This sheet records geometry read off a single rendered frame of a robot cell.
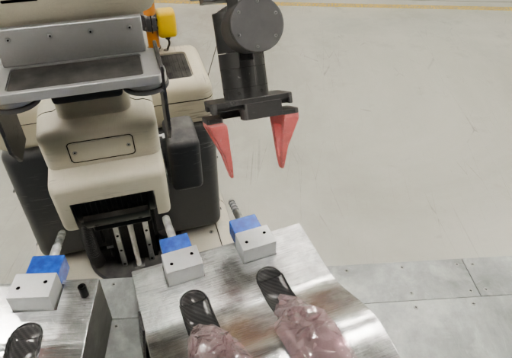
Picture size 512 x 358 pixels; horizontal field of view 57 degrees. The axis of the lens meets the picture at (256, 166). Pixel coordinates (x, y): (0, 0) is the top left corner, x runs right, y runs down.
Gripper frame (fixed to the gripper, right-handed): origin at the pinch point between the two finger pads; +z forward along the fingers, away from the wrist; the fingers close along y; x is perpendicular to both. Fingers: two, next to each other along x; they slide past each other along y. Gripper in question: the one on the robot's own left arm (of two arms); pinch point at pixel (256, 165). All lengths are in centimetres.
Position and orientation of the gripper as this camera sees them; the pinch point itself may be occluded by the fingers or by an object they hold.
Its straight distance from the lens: 62.0
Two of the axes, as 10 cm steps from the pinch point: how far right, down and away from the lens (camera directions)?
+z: 1.3, 9.6, 2.3
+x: -2.5, -1.9, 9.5
